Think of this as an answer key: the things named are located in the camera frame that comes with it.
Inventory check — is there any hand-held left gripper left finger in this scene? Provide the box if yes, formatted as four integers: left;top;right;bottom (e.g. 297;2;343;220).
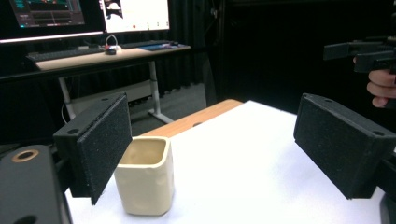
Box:
52;91;134;206

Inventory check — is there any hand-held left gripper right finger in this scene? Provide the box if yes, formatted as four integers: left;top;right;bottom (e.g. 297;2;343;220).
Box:
293;92;396;200

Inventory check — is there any cream square ceramic cup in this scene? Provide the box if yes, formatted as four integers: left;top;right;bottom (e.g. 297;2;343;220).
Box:
113;135;176;217

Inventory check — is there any black curtain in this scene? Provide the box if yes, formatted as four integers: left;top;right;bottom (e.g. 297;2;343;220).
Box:
155;0;396;132

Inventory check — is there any wooden desk with white legs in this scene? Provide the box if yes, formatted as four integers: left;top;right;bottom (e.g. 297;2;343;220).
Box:
33;44;191;125

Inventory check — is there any black keyboard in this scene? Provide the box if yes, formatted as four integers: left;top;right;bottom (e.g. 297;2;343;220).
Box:
119;39;173;50
25;47;106;63

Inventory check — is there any white-screen monitor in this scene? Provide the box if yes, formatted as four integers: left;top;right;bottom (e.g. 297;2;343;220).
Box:
99;0;171;34

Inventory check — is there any wide dark-screen monitor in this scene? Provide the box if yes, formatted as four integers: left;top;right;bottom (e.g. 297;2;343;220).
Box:
0;0;106;45

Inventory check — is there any white looped cable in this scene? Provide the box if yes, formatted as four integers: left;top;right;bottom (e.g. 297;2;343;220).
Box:
104;34;122;52

